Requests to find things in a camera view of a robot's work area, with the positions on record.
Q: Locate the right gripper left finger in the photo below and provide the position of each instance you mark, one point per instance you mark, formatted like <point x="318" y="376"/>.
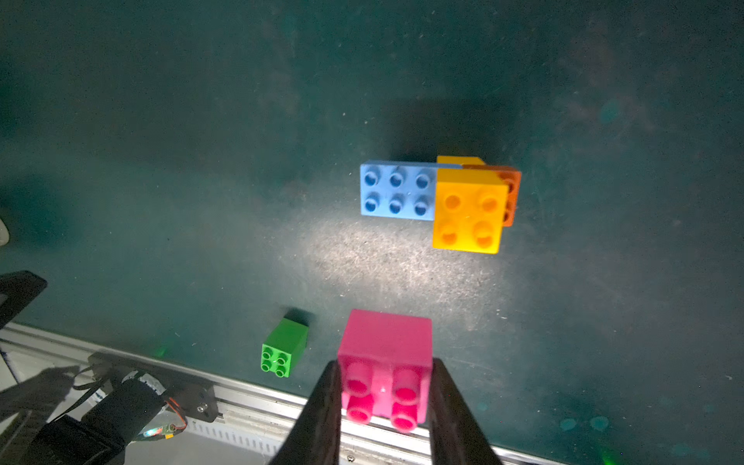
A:
<point x="315" y="437"/>

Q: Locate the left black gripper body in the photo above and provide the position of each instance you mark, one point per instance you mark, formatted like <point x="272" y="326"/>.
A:
<point x="18" y="289"/>

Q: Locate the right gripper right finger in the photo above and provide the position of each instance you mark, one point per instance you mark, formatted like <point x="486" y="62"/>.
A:
<point x="455" y="436"/>

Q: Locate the pink lego brick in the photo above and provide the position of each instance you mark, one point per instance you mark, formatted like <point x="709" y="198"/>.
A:
<point x="386" y="363"/>

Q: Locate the green lego brick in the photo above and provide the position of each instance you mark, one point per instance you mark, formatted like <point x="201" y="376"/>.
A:
<point x="283" y="348"/>

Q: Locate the yellow lego brick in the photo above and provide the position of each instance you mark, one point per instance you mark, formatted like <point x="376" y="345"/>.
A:
<point x="460" y="160"/>
<point x="470" y="209"/>

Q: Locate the blue long lego brick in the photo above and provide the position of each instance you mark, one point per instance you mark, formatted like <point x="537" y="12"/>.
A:
<point x="404" y="190"/>

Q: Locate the orange lego brick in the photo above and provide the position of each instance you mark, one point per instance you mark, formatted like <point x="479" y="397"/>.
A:
<point x="511" y="177"/>

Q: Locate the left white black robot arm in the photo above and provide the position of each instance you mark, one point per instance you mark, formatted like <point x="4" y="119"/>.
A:
<point x="41" y="430"/>

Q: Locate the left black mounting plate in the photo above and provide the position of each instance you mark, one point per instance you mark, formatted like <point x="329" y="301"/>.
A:
<point x="194" y="394"/>

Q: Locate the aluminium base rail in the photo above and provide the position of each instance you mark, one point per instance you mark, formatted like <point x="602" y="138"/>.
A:
<point x="245" y="406"/>

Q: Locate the white slotted cable duct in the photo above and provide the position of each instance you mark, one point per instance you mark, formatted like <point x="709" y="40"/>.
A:
<point x="230" y="435"/>

